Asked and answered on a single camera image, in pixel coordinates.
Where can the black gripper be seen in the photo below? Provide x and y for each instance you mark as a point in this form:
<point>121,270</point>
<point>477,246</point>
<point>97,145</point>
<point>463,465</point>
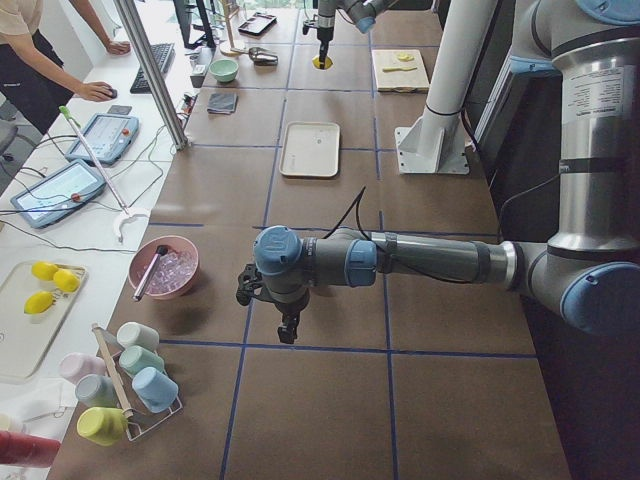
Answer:
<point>324,27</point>
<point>287,308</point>

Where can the yellow lemon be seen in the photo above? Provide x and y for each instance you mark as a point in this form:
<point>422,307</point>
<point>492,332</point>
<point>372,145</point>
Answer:
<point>322,63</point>

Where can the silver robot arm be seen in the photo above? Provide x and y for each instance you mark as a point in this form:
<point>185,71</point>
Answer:
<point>362,14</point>
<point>587,273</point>

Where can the black tray with glasses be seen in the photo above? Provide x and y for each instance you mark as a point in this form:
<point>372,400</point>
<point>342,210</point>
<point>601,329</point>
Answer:
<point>257,24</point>

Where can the cream plastic tray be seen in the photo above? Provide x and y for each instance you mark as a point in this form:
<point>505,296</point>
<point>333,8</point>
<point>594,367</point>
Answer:
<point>310,149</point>

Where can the side cream tray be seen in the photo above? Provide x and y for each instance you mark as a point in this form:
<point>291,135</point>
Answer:
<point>26,338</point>

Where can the metal scoop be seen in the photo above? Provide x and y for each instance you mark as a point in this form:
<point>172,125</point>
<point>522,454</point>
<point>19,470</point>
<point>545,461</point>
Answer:
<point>262,57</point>

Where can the bamboo cutting board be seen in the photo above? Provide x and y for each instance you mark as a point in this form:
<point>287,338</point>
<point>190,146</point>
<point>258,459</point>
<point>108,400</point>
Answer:
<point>400,82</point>

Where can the yellow plastic knife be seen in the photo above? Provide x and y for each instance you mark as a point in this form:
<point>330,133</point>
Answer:
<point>392,69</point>

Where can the wooden mug tree stand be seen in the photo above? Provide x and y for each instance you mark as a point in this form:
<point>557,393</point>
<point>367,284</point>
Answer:
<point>233,45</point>

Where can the green bowl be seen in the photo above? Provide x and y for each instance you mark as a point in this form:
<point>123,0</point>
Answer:
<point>224,70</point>

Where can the grey folded cloth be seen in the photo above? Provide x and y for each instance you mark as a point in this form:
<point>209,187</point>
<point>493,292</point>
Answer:
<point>222,103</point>

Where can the pink bowl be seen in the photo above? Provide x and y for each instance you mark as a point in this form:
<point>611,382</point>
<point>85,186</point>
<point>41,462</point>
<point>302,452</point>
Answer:
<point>175,273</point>

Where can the metal straw in bowl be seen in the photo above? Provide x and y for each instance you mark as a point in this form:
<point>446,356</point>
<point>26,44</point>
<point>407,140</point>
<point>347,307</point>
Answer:
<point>141,288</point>

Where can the cup rack with cups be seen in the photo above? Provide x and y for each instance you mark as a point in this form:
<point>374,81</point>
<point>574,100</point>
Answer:
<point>124,390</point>

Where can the grabber reacher stick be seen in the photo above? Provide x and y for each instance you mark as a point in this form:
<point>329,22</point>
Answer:
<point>126,213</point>

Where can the spare yellow lemon two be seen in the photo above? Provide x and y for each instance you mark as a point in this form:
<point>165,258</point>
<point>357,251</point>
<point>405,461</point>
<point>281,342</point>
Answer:
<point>66,280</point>

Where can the teach pendant far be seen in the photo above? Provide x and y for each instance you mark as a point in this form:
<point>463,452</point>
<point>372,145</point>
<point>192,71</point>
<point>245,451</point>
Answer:
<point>110,135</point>

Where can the teach pendant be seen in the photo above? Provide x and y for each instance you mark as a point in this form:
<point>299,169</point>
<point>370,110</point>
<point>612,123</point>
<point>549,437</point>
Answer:
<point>110,135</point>
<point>59,194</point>

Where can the spare yellow lemon three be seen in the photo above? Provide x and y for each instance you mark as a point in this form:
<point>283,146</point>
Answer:
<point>38,302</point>

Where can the spare yellow lemon one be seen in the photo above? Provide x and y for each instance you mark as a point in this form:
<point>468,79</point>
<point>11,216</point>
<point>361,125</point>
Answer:
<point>44,270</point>

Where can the teach pendant near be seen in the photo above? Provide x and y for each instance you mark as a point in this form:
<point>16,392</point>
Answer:
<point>59,194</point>

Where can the person at desk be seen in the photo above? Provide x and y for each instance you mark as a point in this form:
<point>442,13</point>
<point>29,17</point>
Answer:
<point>33,78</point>

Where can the red bottle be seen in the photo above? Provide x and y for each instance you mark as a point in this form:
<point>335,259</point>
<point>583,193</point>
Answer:
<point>18,449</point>

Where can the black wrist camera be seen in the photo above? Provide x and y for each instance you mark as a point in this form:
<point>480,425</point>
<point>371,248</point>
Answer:
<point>250,285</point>
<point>309,24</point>

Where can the white pedestal column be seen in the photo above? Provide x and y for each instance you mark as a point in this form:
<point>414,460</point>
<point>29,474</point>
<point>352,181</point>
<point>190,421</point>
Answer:
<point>435,143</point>

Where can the aluminium frame post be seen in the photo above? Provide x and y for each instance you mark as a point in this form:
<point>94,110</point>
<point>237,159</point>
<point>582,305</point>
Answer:
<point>135,30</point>

